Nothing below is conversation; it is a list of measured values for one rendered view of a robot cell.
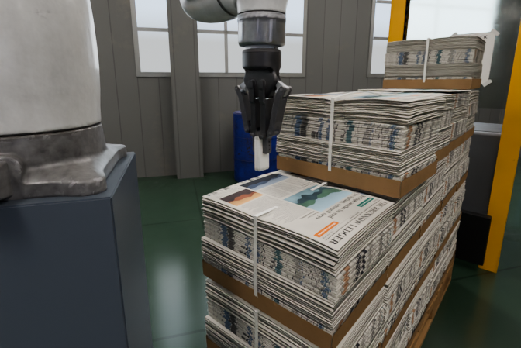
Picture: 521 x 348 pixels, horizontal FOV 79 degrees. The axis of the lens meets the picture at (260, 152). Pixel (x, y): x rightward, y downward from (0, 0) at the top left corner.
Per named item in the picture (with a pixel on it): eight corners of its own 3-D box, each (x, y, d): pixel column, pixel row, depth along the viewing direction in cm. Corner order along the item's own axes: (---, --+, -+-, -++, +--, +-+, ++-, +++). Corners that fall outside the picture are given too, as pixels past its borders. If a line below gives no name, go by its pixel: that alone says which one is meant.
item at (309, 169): (276, 168, 98) (276, 154, 97) (326, 153, 118) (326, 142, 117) (319, 179, 88) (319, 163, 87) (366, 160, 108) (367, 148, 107)
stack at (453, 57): (364, 277, 182) (384, 40, 153) (384, 255, 204) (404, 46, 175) (439, 308, 157) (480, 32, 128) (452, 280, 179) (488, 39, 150)
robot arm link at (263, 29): (259, 22, 65) (259, 53, 66) (226, 15, 58) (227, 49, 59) (295, 16, 59) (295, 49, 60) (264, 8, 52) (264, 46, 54)
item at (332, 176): (319, 179, 88) (320, 163, 87) (366, 160, 108) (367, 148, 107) (339, 184, 84) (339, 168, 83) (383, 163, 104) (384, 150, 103)
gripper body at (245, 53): (291, 48, 60) (290, 98, 62) (257, 50, 65) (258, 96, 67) (266, 45, 54) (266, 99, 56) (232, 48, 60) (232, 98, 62)
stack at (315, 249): (208, 451, 96) (196, 194, 78) (365, 276, 182) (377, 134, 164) (319, 579, 72) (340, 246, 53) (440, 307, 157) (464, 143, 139)
